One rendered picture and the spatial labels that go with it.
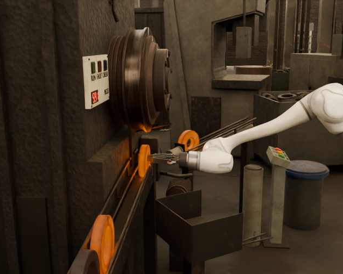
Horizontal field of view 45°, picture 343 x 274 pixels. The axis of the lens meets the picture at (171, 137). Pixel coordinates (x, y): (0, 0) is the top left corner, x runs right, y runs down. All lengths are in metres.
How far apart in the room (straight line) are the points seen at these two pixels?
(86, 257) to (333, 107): 1.04
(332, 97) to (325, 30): 9.03
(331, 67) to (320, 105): 3.96
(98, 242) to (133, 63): 0.76
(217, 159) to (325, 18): 8.96
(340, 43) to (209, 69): 1.83
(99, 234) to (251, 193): 1.52
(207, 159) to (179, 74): 2.80
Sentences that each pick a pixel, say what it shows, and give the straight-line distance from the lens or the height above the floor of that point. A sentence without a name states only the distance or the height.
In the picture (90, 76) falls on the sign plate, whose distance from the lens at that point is 1.47.
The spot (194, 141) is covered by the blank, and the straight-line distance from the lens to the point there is 2.42.
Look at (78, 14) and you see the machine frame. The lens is 1.45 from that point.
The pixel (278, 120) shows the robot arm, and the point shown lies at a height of 0.94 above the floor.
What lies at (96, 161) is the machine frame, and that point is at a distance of 1.50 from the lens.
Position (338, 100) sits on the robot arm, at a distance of 1.65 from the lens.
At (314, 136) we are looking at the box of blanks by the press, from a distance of 4.08.
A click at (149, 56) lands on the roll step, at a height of 1.23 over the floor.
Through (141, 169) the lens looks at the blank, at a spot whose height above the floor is 0.71.
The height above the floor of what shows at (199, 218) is 0.61.
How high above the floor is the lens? 1.29
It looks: 13 degrees down
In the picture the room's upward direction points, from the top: straight up
